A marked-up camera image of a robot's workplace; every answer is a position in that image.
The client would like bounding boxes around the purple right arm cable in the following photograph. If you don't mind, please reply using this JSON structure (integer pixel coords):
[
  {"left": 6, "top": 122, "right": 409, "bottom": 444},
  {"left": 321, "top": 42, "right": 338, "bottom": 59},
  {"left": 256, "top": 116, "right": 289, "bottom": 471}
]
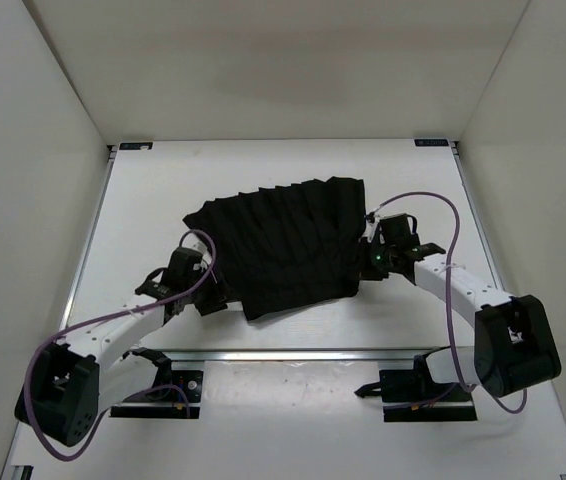
[{"left": 367, "top": 192, "right": 528, "bottom": 414}]

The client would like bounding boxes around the aluminium front rail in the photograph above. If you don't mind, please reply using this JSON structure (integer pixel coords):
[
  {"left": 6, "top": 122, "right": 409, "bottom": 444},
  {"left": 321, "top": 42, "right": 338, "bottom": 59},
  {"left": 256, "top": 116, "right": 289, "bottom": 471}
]
[{"left": 164, "top": 348, "right": 427, "bottom": 363}]

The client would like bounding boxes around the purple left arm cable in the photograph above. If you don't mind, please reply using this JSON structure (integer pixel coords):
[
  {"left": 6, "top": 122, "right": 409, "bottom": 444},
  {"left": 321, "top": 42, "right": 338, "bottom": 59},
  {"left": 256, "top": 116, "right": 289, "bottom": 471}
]
[{"left": 21, "top": 228, "right": 218, "bottom": 460}]

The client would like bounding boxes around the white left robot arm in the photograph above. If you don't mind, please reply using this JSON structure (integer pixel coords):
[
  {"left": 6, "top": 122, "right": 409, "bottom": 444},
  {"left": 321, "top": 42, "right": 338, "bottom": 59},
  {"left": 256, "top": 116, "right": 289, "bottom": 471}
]
[{"left": 14, "top": 254, "right": 228, "bottom": 447}]

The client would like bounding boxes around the right blue table label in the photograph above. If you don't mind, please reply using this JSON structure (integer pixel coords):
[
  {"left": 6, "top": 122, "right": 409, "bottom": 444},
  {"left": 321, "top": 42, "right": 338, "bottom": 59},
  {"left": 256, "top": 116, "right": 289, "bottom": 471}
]
[{"left": 414, "top": 138, "right": 449, "bottom": 148}]

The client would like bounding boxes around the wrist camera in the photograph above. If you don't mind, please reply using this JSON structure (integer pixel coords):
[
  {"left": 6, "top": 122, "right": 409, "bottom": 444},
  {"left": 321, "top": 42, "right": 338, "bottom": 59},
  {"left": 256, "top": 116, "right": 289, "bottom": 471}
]
[
  {"left": 378, "top": 213, "right": 420, "bottom": 250},
  {"left": 162, "top": 247, "right": 209, "bottom": 292}
]

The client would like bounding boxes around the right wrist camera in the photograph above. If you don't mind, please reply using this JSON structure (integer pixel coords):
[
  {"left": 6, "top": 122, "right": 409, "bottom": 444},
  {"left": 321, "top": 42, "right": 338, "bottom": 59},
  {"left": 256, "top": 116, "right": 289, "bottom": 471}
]
[{"left": 378, "top": 213, "right": 420, "bottom": 250}]

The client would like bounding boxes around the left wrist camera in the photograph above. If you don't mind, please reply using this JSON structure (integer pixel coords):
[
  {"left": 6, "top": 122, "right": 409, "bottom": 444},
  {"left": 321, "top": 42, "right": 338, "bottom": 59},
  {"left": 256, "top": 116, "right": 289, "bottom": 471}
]
[{"left": 162, "top": 247, "right": 209, "bottom": 292}]

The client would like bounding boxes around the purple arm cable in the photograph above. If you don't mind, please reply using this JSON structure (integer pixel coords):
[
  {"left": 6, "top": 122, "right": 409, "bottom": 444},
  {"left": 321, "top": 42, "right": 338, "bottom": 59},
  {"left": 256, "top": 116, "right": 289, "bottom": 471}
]
[
  {"left": 367, "top": 192, "right": 528, "bottom": 414},
  {"left": 21, "top": 228, "right": 218, "bottom": 460}
]

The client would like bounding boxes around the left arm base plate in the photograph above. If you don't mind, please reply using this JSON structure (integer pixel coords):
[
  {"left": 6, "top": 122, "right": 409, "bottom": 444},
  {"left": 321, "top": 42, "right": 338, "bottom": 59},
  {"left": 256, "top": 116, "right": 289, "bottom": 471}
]
[{"left": 110, "top": 369, "right": 204, "bottom": 420}]

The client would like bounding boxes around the black pleated skirt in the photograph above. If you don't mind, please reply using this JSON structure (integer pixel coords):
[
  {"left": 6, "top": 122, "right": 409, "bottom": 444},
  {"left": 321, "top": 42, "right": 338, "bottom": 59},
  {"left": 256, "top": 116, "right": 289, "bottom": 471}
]
[{"left": 183, "top": 177, "right": 366, "bottom": 321}]

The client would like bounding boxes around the blue table label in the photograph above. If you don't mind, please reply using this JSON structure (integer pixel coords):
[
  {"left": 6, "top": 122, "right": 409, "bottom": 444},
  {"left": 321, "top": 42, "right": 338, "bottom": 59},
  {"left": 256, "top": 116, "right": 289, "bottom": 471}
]
[
  {"left": 414, "top": 138, "right": 449, "bottom": 148},
  {"left": 118, "top": 142, "right": 153, "bottom": 151}
]

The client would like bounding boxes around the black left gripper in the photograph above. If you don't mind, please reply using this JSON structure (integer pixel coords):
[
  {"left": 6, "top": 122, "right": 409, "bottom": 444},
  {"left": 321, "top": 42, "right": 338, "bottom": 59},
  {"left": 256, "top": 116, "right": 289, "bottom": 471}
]
[{"left": 185, "top": 259, "right": 243, "bottom": 316}]

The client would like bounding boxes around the left blue table label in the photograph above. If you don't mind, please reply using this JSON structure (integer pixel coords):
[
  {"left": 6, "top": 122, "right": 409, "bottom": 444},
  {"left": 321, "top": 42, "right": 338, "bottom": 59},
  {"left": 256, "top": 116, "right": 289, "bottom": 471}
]
[{"left": 118, "top": 142, "right": 153, "bottom": 151}]

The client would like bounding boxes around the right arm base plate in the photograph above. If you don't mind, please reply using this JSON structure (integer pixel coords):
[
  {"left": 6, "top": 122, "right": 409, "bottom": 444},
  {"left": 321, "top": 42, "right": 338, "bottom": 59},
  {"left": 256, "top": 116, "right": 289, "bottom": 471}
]
[{"left": 354, "top": 368, "right": 478, "bottom": 423}]

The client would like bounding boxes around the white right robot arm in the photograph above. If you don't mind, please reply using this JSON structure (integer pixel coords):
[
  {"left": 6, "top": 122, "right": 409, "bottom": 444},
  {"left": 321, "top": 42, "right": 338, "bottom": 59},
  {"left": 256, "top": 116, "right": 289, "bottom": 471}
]
[{"left": 359, "top": 239, "right": 562, "bottom": 401}]

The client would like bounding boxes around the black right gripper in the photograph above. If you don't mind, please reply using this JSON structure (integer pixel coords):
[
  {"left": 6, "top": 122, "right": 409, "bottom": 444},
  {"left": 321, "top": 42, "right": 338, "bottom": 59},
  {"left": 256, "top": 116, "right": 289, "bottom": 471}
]
[{"left": 346, "top": 238, "right": 396, "bottom": 282}]

